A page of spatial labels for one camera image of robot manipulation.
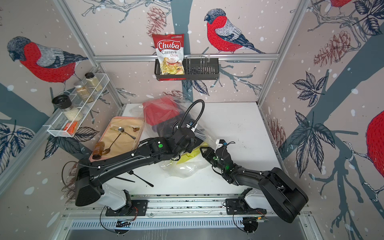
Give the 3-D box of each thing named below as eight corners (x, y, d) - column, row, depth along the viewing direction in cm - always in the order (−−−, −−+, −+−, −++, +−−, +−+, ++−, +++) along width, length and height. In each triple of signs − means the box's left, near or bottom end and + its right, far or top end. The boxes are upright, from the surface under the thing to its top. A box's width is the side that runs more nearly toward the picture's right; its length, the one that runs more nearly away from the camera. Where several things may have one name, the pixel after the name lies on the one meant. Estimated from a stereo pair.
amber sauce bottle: (93, 160, 91) (90, 158, 89) (98, 144, 98) (96, 142, 96) (100, 159, 91) (98, 157, 89) (105, 143, 98) (103, 141, 96)
